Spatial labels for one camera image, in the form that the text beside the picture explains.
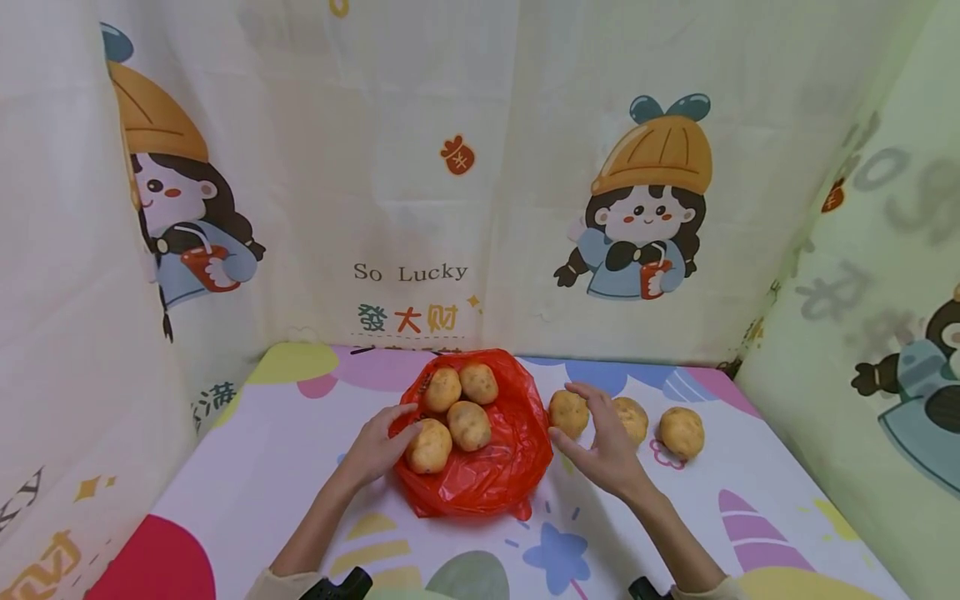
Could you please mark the person's right hand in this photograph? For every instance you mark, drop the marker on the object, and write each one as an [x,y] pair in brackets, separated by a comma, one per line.
[611,454]

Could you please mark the person's left hand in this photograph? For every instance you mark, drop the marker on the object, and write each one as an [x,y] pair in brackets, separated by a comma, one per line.
[375,454]

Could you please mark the person's left thumb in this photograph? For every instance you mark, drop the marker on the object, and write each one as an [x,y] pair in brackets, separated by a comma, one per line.
[407,433]

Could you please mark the person's right thumb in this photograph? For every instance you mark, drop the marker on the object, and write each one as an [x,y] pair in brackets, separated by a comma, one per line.
[568,446]

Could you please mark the person's left index finger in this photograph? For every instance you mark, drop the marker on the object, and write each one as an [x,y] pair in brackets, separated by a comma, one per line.
[397,412]

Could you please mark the person's right index finger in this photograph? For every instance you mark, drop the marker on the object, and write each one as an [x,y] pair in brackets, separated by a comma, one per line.
[589,398]

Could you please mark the person's right forearm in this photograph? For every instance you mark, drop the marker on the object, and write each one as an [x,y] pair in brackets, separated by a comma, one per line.
[679,546]

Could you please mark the person's left forearm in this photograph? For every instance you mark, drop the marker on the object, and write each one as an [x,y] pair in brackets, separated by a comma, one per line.
[319,533]

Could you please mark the yellow potato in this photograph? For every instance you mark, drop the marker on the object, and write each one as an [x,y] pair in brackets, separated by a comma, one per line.
[568,413]
[682,432]
[634,418]
[442,390]
[479,383]
[430,447]
[469,426]

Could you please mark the red plastic bag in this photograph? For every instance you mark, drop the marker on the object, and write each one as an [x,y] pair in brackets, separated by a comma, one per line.
[487,467]

